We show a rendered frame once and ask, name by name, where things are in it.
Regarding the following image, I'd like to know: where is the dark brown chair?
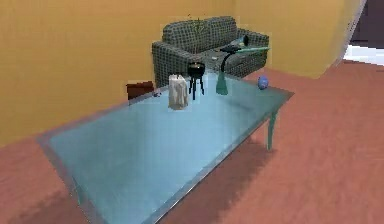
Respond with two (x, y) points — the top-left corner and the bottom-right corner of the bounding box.
(125, 80), (155, 101)

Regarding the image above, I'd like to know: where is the white crumpled bag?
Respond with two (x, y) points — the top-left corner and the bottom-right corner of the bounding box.
(167, 73), (190, 111)

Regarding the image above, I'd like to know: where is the teal desk lamp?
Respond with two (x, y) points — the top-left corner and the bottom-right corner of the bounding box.
(215, 34), (271, 96)

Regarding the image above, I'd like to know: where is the black pot plant stand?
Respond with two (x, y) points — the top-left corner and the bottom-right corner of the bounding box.
(186, 61), (207, 101)

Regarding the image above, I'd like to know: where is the blue glass table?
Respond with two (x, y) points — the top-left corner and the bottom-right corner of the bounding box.
(35, 70), (296, 224)

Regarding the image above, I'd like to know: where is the grey checked sofa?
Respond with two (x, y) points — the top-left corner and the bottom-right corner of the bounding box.
(151, 15), (270, 89)

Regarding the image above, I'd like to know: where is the blue ball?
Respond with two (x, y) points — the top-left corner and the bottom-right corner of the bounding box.
(257, 75), (270, 91)

